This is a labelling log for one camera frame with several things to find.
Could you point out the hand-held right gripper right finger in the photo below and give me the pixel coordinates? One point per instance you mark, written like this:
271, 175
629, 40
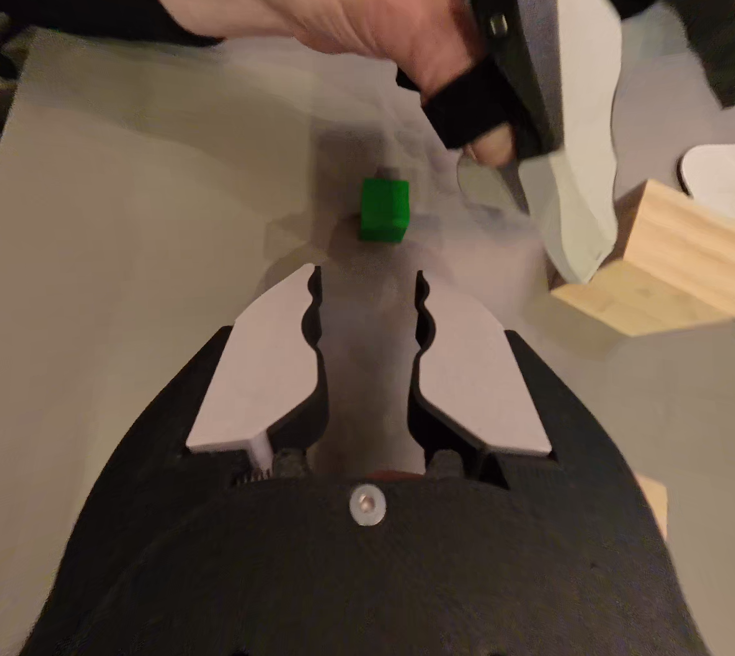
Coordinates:
482, 386

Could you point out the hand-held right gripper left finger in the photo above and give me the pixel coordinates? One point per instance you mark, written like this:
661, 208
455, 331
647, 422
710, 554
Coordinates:
258, 380

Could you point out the small green cube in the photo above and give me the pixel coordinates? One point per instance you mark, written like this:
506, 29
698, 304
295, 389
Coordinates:
384, 211

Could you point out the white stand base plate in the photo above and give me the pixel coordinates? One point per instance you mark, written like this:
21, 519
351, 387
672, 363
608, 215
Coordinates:
712, 179

